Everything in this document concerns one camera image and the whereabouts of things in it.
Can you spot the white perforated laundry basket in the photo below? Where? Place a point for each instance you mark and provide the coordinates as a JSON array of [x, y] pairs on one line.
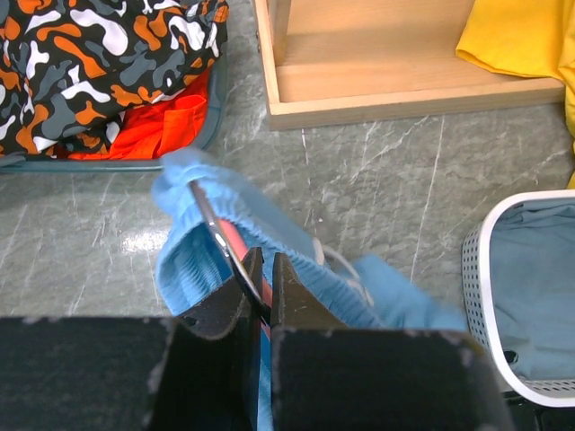
[[480, 310]]

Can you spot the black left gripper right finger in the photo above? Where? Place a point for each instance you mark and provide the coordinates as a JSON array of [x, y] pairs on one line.
[[293, 305]]

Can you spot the grey bin with red cloth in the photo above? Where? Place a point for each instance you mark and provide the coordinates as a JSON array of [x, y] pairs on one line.
[[192, 120]]

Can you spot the light blue shorts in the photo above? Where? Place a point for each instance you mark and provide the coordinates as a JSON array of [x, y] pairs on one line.
[[366, 292]]

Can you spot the wooden clothes rack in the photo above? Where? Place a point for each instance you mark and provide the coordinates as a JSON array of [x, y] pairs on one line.
[[340, 62]]

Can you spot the grey-blue cloth in basket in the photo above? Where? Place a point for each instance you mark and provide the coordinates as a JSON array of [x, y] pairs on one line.
[[532, 284]]

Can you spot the yellow shorts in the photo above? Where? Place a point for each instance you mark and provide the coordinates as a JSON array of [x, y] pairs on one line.
[[528, 39]]

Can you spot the pink hanger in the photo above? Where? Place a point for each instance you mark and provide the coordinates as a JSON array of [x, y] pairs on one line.
[[234, 249]]

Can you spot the orange black patterned shorts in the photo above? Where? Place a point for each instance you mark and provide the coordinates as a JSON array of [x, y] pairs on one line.
[[72, 71]]

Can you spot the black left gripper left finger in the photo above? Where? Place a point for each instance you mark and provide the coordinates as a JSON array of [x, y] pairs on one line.
[[224, 311]]

